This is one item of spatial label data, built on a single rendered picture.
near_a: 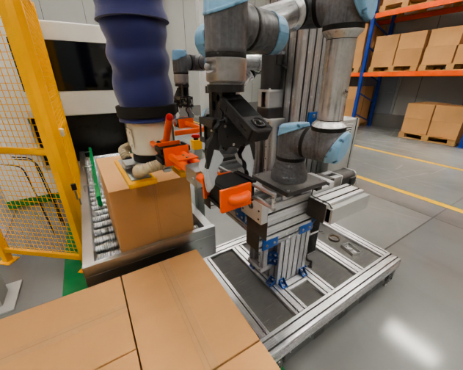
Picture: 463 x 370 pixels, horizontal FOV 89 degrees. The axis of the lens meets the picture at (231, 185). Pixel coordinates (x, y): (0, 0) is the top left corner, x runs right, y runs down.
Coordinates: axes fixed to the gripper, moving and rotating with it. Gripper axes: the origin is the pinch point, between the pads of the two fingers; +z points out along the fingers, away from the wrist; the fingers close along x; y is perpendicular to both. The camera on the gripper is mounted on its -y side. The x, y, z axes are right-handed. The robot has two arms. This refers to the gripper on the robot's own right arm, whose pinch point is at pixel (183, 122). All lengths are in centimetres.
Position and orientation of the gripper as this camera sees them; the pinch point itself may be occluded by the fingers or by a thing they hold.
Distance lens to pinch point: 140.6
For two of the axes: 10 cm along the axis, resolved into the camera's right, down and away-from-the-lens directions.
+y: 5.4, 3.6, -7.6
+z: 0.0, 9.1, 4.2
